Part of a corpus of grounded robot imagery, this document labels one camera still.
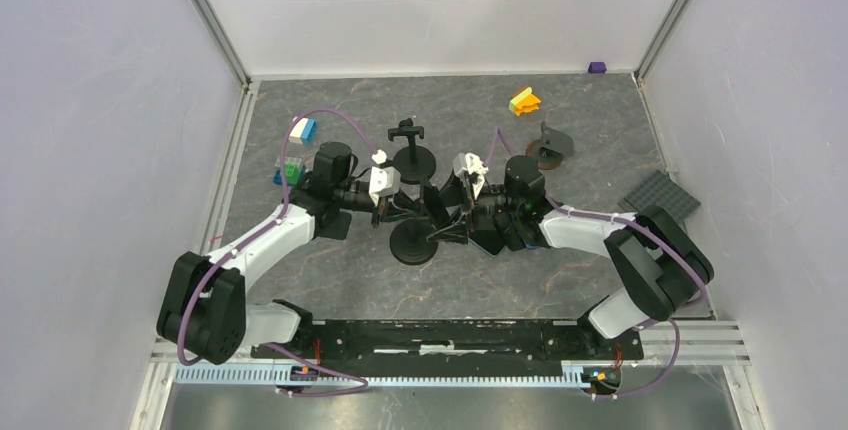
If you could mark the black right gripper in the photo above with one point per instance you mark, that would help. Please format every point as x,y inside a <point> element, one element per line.
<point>457,232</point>

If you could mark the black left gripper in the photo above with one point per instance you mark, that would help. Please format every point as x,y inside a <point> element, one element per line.
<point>387,208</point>

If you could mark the black phone light blue edge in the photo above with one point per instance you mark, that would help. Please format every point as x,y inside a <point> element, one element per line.
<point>434,205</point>

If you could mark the black front phone stand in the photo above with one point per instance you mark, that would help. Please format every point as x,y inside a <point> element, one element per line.
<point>407,241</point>

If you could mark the black phone stand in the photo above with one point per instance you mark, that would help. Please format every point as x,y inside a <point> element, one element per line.
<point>407,241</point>
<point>414,162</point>

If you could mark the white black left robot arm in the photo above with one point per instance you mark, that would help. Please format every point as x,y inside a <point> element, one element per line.
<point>204,310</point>

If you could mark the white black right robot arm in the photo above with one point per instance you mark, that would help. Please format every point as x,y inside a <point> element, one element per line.
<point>660,268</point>

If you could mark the black flat phone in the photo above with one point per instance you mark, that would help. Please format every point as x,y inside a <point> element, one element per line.
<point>491,242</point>

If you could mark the black rear phone stand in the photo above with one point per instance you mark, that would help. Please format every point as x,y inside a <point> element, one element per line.
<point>414,162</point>

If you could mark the dark blue edged phone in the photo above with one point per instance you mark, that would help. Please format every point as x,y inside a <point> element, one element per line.
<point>528,235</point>

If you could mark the green blue toy bricks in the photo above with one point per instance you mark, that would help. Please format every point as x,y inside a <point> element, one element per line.
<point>290,172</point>

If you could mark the white blue toy block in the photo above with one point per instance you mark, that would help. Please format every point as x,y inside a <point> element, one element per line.
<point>303,131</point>

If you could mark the yellow orange toy block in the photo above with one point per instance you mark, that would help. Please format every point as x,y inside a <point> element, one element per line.
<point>524,102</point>

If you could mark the purple small block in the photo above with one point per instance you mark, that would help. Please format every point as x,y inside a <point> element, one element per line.
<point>597,67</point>

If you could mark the grey studded baseplate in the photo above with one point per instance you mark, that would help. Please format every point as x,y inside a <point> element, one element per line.
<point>658,189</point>

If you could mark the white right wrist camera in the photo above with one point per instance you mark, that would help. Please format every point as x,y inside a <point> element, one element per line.
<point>470,167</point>

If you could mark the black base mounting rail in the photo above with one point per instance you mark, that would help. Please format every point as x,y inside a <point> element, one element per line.
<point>457,347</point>

